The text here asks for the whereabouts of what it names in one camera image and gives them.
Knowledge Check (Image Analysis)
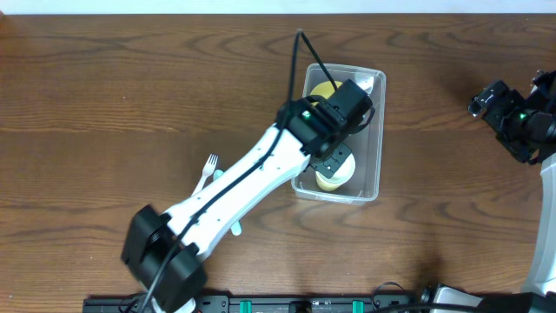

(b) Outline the yellow cup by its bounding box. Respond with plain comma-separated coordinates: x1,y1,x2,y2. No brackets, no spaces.
315,172,345,191

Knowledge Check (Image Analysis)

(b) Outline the white cup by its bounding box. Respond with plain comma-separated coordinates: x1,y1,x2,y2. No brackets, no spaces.
333,154,356,183

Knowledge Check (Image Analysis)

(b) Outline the yellow bowl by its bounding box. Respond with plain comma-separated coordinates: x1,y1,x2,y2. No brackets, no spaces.
309,81,336,98

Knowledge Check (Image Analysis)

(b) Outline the light blue plastic spoon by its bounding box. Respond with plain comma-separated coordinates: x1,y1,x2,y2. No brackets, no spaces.
212,168,242,236

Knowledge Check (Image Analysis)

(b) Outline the white plastic fork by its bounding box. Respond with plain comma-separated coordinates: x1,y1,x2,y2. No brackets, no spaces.
192,154,219,195

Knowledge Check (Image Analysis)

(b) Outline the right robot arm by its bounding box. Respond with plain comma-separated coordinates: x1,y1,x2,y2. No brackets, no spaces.
417,70,555,312

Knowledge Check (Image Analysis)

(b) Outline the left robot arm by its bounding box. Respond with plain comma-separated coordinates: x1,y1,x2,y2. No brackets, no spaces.
122,80,374,312

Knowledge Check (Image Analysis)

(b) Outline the clear plastic container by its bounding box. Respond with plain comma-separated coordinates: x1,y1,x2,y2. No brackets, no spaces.
291,63,387,205

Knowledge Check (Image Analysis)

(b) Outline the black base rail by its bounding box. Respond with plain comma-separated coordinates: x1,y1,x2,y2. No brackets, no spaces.
82,294,414,313

